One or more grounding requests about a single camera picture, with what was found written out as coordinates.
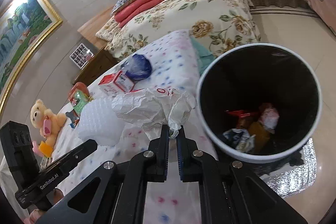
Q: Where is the yellow orange toy block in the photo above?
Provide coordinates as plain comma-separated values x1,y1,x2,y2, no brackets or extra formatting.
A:
38,141,54,158

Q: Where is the wooden headboard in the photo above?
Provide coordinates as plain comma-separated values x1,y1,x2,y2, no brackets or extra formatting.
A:
77,6,113,50

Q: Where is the white paper bag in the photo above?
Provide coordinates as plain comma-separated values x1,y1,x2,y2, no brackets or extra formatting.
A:
112,88,197,140

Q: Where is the framed landscape painting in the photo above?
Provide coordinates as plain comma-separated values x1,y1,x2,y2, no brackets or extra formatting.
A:
1,0,63,109

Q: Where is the green drink carton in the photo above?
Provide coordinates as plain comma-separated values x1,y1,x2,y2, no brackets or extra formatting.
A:
69,89,90,116

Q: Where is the floral bed quilt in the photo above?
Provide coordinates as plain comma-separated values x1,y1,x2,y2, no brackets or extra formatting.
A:
106,0,261,61

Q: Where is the teal cloth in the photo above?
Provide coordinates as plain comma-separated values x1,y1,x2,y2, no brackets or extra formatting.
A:
190,36,215,75

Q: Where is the silver foil mat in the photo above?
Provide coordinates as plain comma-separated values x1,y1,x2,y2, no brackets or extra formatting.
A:
248,139,317,198

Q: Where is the white black trash bin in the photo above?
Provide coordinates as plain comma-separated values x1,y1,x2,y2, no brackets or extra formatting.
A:
197,43,322,164

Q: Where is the red white milk carton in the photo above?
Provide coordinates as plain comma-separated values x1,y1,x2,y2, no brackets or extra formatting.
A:
98,71,135,96

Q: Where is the red apple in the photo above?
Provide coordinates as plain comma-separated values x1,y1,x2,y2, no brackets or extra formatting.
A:
68,82,90,102

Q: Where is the brown wooden nightstand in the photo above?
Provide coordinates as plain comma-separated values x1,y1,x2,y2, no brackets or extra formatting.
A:
72,48,118,86

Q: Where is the blue plastic wrapper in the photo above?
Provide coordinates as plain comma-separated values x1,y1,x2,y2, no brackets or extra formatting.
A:
121,54,153,81

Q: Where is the white cloth covered chair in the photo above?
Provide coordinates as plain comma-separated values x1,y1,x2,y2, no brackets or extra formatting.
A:
0,157,29,220

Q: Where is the floral pillow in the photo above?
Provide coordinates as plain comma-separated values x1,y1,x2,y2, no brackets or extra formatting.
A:
95,16,121,42

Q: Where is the pink toy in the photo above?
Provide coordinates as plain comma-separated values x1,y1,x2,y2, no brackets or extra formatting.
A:
33,141,44,157

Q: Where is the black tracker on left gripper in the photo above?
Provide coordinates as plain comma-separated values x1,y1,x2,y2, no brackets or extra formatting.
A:
1,121,39,190

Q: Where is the folded red blanket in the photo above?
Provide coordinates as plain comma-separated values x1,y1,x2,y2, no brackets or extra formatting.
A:
114,0,164,28

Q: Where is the beige teddy bear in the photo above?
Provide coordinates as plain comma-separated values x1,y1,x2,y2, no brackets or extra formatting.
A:
30,100,67,148

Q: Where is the person's left hand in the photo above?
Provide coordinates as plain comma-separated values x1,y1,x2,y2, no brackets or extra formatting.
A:
23,188,64,224

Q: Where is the black white photo frame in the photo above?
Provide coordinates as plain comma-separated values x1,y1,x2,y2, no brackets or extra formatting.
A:
70,43,94,69

